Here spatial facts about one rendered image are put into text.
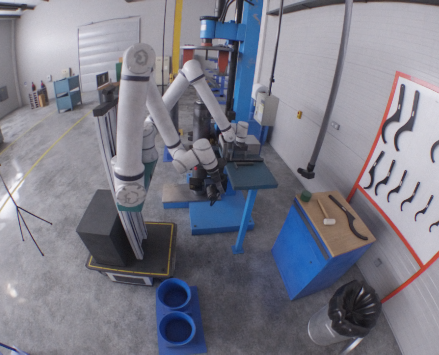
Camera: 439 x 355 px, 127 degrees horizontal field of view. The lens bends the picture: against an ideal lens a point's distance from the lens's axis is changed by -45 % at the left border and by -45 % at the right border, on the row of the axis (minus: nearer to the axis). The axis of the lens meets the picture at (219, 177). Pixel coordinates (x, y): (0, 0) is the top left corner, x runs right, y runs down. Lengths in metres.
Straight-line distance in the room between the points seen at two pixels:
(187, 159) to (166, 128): 0.20
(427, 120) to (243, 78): 2.03
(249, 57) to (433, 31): 2.13
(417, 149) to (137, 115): 2.38
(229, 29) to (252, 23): 0.25
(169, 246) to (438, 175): 2.81
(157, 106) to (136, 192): 0.42
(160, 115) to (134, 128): 0.21
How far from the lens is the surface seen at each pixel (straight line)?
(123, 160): 0.90
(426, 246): 2.44
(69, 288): 2.61
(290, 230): 2.09
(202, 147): 0.99
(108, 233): 1.66
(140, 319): 2.18
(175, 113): 3.67
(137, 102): 0.80
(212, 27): 2.24
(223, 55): 2.21
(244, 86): 2.30
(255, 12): 2.34
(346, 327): 1.80
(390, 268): 2.77
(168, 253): 2.06
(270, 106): 2.68
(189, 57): 2.26
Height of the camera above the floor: 2.05
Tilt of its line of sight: 36 degrees down
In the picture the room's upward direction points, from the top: 6 degrees clockwise
